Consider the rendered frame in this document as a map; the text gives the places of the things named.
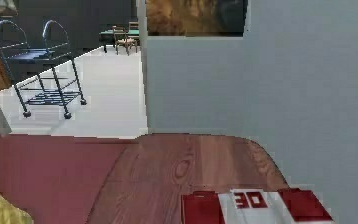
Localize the red and white first-aid kit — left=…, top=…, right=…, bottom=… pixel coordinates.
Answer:
left=181, top=187, right=336, bottom=224

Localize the black metal trolley cart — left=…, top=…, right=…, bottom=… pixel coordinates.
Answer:
left=0, top=19, right=88, bottom=120

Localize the brown wooden dining table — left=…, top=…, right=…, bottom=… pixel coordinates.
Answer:
left=85, top=133, right=291, bottom=224

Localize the brown framed wall picture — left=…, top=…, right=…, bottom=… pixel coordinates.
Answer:
left=145, top=0, right=249, bottom=38

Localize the green topped table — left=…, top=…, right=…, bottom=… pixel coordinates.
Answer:
left=99, top=28, right=141, bottom=54

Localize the yellow cushion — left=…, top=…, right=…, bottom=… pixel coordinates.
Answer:
left=0, top=189, right=34, bottom=224

